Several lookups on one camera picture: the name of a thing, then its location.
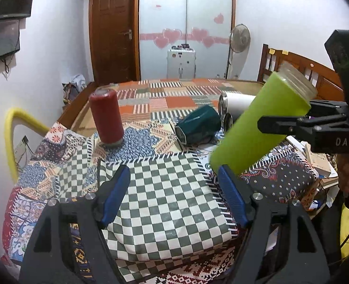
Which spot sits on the person right hand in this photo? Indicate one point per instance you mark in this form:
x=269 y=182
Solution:
x=342 y=161

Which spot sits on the small wall monitor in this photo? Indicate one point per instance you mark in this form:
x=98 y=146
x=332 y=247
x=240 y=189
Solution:
x=9 y=37

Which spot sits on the wall power socket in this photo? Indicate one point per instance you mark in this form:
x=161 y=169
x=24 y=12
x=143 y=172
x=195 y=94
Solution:
x=20 y=149

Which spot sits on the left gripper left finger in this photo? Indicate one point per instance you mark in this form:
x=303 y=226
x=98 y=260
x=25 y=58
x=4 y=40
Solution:
x=67 y=244

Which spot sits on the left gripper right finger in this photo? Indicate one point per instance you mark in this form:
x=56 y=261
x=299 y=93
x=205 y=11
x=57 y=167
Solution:
x=281 y=245

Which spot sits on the black tumbler bottle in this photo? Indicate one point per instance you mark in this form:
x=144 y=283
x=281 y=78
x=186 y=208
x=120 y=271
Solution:
x=227 y=122

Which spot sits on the green tumbler cup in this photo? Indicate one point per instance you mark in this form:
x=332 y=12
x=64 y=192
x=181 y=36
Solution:
x=286 y=93

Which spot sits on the brown cardboard box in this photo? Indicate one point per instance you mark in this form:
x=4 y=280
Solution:
x=318 y=161

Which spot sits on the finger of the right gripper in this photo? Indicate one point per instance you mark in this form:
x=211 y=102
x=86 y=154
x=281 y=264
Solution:
x=279 y=125
x=325 y=107

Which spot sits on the clothes pile in corner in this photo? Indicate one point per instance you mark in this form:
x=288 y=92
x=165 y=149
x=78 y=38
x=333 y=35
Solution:
x=73 y=88

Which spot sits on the dark green mug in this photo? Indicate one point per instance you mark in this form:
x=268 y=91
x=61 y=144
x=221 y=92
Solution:
x=198 y=126

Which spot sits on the brown wooden door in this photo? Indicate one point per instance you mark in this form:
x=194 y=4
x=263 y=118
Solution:
x=111 y=41

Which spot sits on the white tumbler cup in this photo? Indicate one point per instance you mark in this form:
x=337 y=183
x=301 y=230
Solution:
x=234 y=103

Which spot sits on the wooden bed headboard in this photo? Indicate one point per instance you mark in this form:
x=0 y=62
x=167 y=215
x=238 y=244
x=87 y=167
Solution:
x=325 y=80

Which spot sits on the white standing fan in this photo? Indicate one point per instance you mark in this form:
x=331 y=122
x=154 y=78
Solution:
x=239 y=43

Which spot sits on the white small cabinet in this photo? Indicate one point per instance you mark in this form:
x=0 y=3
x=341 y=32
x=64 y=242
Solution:
x=181 y=62

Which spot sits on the sliding wardrobe with hearts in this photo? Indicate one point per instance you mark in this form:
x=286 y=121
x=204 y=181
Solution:
x=204 y=25

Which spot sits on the red tumbler cup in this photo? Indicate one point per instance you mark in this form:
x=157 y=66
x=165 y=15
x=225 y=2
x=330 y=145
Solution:
x=106 y=115

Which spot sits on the patchwork quilt cloth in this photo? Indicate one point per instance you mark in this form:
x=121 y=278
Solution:
x=173 y=225

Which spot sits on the striped patchwork bed cover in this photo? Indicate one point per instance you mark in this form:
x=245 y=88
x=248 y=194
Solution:
x=168 y=98

